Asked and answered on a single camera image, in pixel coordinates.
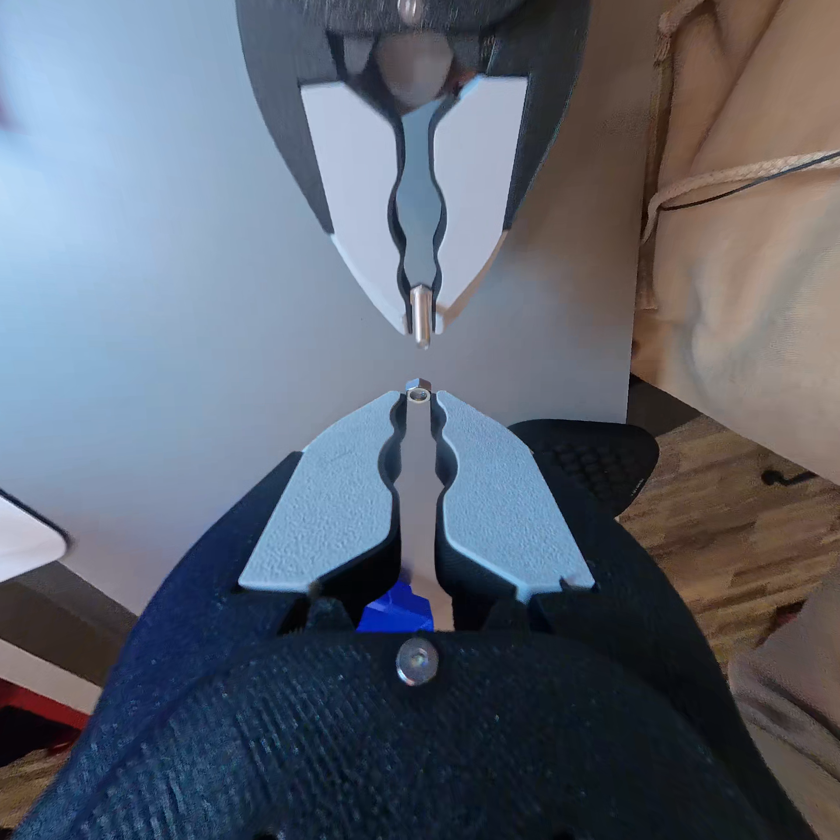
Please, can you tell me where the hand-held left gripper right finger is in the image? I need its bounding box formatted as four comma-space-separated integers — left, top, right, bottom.
434, 390, 595, 602

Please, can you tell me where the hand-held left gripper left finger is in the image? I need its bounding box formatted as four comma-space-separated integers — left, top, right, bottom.
239, 390, 401, 598

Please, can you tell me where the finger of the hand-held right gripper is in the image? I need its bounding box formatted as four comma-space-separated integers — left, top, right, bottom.
300, 82, 421, 337
423, 74, 530, 332

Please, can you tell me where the silver bolt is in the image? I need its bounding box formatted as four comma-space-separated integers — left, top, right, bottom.
409, 284, 437, 350

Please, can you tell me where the white tablet stand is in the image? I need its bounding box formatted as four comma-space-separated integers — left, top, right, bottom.
0, 491, 69, 585

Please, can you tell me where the person's beige hoodie torso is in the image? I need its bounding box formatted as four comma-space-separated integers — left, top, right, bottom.
630, 0, 840, 450

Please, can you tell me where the beige hoodie drawstring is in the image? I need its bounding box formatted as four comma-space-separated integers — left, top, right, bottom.
641, 0, 840, 244

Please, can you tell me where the black earphone cable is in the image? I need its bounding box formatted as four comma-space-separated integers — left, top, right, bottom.
657, 151, 840, 214

